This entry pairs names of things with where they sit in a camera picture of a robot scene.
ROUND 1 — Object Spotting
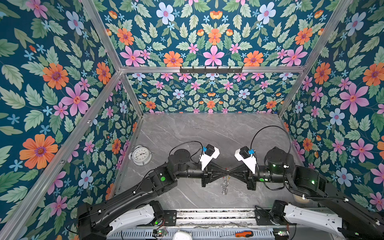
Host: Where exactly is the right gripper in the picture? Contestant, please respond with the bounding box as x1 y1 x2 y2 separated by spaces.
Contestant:
231 162 289 191

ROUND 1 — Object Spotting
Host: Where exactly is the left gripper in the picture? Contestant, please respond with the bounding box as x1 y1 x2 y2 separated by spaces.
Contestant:
176 160 232 188

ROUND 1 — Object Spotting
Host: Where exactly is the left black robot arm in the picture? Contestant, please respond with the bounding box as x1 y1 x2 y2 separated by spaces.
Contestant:
77 145 226 240

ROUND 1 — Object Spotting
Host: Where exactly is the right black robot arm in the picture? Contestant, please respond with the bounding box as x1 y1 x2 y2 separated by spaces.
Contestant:
228 147 384 240

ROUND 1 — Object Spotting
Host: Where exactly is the wooden block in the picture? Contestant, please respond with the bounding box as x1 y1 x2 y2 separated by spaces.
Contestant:
293 195 310 205

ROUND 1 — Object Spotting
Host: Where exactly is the white round alarm clock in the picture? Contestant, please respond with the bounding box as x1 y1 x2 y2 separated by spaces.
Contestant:
129 145 153 166

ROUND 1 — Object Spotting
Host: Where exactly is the small circuit board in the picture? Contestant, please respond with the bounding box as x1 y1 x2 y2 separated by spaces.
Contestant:
152 229 168 239

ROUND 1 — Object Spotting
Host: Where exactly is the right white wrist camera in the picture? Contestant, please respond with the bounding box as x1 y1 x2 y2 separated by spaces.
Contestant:
235 146 257 174

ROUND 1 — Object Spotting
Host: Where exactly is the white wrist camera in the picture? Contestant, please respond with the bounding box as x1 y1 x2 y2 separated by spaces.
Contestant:
200 144 220 171
235 146 257 174

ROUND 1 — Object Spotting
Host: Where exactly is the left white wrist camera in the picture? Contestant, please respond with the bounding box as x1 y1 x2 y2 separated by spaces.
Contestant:
200 144 220 171

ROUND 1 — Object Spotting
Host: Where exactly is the left camera cable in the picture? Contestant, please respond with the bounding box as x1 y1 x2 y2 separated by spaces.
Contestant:
169 140 205 165

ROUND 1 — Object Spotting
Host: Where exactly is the camera cable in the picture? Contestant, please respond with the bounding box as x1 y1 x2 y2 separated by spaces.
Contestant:
169 140 205 165
250 125 292 154

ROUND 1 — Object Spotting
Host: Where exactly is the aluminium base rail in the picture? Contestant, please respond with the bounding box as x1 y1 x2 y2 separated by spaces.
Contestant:
113 207 325 229

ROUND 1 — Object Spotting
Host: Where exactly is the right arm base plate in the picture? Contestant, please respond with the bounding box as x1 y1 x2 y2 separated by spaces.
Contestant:
254 208 278 226

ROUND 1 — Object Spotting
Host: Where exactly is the right camera cable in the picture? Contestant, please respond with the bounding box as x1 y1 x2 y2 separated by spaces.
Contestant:
250 125 292 154

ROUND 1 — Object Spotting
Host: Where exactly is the orange handled screwdriver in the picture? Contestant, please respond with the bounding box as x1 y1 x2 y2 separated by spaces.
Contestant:
235 231 254 238

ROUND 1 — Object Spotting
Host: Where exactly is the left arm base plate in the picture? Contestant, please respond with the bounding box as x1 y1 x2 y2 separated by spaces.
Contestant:
155 210 178 227

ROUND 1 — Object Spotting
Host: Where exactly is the black hook rail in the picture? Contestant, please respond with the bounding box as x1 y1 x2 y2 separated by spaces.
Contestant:
179 66 243 75

